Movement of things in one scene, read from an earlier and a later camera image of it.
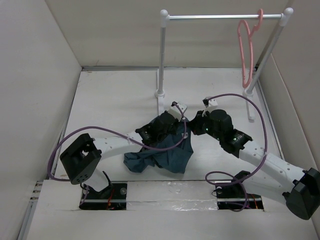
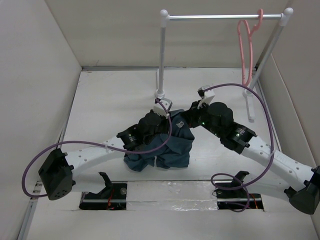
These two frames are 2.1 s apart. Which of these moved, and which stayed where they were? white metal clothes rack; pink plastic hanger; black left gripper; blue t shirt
Moved: black left gripper; blue t shirt
Stayed: white metal clothes rack; pink plastic hanger
